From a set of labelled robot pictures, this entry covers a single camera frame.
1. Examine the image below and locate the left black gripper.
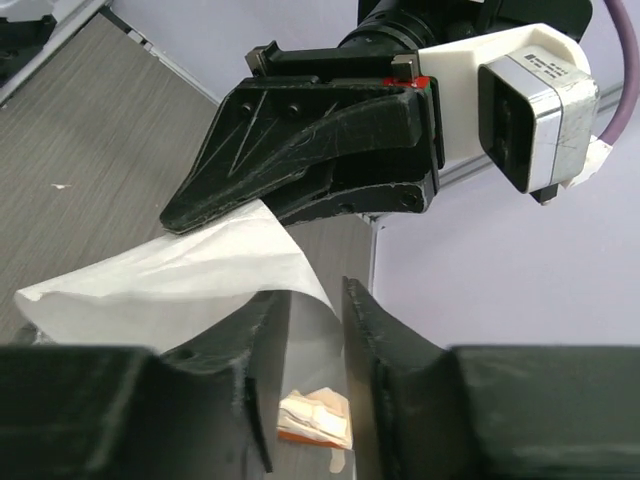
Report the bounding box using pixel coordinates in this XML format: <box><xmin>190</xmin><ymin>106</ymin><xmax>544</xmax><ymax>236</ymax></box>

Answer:
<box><xmin>160</xmin><ymin>44</ymin><xmax>443</xmax><ymax>234</ymax></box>

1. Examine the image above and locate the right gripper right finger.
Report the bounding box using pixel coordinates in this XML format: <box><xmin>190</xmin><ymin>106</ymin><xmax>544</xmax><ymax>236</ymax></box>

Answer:
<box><xmin>342</xmin><ymin>279</ymin><xmax>639</xmax><ymax>479</ymax></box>

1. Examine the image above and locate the white paper coffee filter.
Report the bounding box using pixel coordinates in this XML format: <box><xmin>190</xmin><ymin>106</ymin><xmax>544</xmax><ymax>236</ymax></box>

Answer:
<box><xmin>13</xmin><ymin>199</ymin><xmax>346</xmax><ymax>396</ymax></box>

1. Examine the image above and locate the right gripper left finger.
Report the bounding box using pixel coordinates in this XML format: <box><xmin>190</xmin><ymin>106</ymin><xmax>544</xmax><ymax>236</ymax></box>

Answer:
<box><xmin>1</xmin><ymin>291</ymin><xmax>290</xmax><ymax>479</ymax></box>

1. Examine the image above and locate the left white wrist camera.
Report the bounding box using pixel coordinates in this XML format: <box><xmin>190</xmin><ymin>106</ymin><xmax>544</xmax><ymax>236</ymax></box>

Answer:
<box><xmin>391</xmin><ymin>23</ymin><xmax>602</xmax><ymax>204</ymax></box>

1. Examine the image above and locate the coffee filter paper pack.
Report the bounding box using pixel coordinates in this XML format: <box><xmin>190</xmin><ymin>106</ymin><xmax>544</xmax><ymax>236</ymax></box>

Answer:
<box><xmin>277</xmin><ymin>387</ymin><xmax>353</xmax><ymax>474</ymax></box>

